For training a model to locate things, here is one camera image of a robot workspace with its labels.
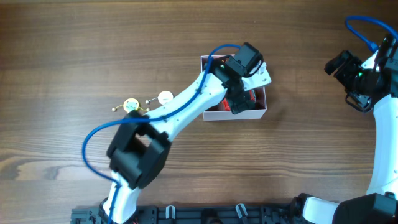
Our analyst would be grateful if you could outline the red toy fire truck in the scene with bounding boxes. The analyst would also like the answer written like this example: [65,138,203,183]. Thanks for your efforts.
[221,90,256,114]

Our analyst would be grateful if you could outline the pink cardboard box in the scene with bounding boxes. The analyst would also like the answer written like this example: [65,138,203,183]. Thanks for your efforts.
[200,54,268,122]

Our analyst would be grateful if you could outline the white wooden rattle drum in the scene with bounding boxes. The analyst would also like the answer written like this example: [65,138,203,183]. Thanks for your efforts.
[145,90,174,105]

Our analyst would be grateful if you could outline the yellow wooden rattle drum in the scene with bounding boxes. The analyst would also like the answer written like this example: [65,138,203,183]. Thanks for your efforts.
[111,98,150,113]

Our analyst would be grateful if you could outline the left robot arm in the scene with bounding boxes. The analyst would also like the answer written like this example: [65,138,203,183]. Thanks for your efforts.
[103,42,269,223]

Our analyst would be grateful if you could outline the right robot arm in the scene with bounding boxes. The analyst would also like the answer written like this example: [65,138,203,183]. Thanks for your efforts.
[287,34,397,223]

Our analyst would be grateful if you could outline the left blue cable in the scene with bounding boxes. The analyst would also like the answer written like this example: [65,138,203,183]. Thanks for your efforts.
[81,43,243,224]

